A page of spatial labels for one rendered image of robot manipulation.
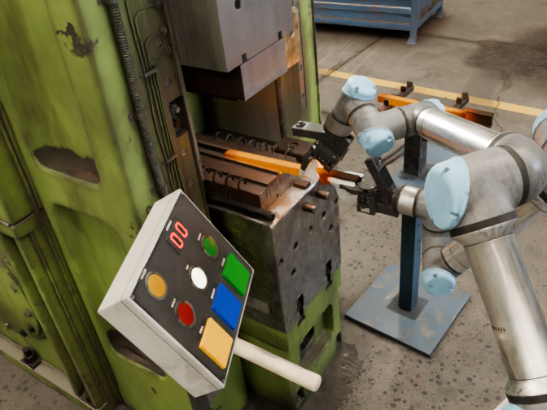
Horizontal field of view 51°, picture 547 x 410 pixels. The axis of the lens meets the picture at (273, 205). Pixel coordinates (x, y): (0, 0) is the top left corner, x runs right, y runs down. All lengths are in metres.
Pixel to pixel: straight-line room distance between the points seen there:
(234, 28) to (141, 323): 0.70
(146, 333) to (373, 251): 1.93
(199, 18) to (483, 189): 0.75
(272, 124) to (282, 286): 0.55
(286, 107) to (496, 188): 1.02
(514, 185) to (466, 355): 1.50
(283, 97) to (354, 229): 1.30
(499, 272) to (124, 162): 0.85
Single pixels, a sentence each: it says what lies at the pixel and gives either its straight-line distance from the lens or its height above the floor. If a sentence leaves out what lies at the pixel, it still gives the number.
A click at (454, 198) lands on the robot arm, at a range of 0.98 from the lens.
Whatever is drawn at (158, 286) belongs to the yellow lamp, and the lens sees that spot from 1.10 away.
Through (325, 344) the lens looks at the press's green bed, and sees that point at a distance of 2.27.
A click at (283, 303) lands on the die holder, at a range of 1.80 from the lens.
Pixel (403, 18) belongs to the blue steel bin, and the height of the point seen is 0.21.
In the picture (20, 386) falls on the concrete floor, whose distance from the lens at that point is 2.71.
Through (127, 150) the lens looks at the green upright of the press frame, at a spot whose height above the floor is 1.25.
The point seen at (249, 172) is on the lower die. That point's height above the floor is 0.99.
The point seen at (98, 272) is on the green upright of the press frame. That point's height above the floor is 0.69.
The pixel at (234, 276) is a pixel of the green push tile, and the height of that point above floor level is 1.02.
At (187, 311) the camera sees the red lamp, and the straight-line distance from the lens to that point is 1.14.
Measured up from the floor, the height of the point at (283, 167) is 1.02.
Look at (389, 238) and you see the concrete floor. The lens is 2.96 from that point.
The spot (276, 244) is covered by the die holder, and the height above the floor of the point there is 0.84.
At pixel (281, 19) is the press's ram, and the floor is 1.41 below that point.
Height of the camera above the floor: 1.88
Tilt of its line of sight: 36 degrees down
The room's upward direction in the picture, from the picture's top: 7 degrees counter-clockwise
